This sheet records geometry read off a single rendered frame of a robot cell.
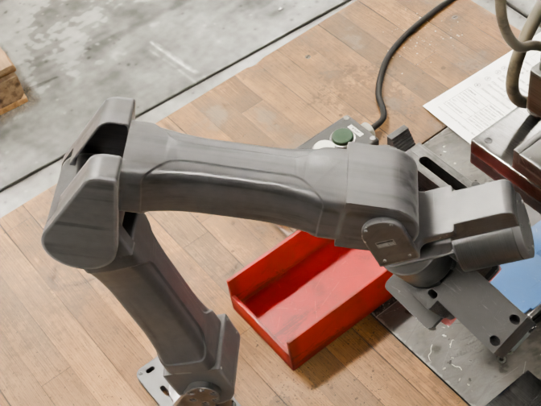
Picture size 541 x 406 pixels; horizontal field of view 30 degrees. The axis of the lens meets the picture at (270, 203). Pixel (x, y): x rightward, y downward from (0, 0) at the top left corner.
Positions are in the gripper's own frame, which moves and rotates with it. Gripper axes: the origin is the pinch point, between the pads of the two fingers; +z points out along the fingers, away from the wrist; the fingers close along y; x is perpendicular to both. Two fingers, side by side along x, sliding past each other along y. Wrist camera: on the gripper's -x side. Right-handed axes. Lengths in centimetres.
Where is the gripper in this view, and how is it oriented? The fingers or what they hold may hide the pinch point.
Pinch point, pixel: (467, 287)
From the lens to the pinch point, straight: 105.8
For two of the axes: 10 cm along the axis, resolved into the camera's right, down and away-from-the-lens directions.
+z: 4.4, 2.7, 8.6
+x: -6.1, -6.1, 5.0
